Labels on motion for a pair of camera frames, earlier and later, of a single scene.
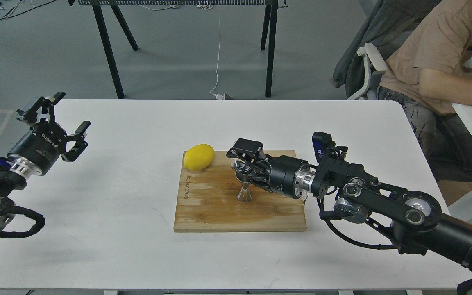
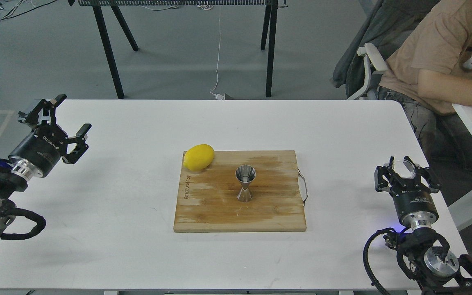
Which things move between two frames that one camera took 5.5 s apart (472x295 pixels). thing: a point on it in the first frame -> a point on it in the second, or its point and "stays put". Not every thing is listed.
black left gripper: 36,152 stays put
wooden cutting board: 207,201 stays put
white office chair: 370,54 stays put
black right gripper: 283,175 -> 413,200
